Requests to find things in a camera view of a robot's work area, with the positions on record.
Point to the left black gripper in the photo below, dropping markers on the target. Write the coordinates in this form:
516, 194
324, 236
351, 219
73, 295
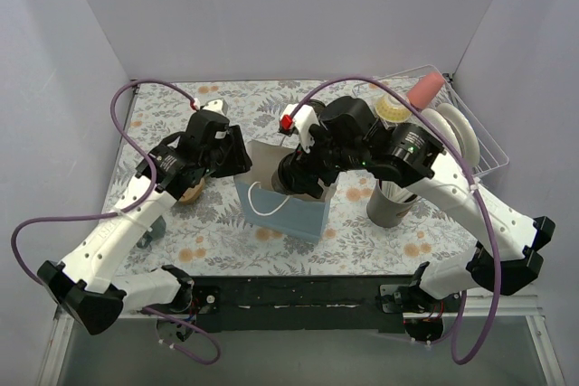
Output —
232, 149

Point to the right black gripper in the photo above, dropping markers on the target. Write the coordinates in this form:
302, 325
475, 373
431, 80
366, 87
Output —
303, 178

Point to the black coffee cup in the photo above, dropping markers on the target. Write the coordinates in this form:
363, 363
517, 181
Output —
283, 178
317, 105

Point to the light blue paper bag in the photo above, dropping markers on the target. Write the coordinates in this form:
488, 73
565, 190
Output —
299, 216

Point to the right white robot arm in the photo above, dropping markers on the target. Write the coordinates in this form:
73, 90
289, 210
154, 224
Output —
505, 257

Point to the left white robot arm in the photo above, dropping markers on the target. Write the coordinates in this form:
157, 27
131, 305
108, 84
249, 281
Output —
85, 284

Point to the yellow patterned bowl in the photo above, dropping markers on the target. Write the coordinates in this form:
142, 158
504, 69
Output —
390, 110

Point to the brown cardboard cup sleeves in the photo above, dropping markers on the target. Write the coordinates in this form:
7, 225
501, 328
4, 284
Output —
192, 193

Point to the grey cup with straws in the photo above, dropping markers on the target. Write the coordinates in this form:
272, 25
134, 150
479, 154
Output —
384, 212

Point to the pink plastic cup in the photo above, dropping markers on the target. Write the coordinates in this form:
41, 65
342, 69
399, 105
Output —
425, 90

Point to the floral tablecloth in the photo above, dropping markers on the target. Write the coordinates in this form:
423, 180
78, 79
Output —
212, 237

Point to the white paper cup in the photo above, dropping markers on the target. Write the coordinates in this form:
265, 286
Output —
155, 232

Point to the back white plate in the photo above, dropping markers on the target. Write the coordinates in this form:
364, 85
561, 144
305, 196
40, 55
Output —
469, 143

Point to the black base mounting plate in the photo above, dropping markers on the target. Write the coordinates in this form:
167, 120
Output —
284, 303

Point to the white wire dish rack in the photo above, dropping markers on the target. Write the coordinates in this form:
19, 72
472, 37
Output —
492, 157

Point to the aluminium frame rail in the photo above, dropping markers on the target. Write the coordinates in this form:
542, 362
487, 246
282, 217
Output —
517, 351

